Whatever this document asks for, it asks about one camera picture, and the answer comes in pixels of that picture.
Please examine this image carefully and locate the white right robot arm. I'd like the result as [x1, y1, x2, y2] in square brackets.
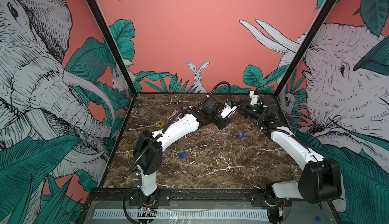
[238, 91, 342, 204]

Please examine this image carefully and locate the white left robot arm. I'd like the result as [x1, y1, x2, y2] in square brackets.
[129, 96, 237, 197]

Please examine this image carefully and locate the clear test tube blue stopper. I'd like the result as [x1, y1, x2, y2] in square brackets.
[178, 148, 186, 159]

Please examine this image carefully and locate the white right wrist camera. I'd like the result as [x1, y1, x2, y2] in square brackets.
[249, 90, 260, 106]

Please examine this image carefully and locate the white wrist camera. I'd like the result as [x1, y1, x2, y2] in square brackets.
[249, 90, 260, 106]
[220, 101, 237, 118]

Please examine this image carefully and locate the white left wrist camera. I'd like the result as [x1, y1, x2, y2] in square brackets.
[220, 101, 237, 118]

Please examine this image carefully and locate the white slotted cable duct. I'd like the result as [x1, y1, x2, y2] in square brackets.
[92, 208, 269, 222]

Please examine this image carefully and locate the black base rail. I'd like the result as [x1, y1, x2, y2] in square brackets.
[86, 188, 298, 209]

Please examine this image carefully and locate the black frame post right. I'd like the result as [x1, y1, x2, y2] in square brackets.
[273, 0, 337, 98]

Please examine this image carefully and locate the black frame post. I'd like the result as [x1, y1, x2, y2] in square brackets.
[86, 0, 138, 97]
[273, 0, 337, 98]

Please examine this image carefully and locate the black frame post left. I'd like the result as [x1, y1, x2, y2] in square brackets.
[86, 0, 138, 97]

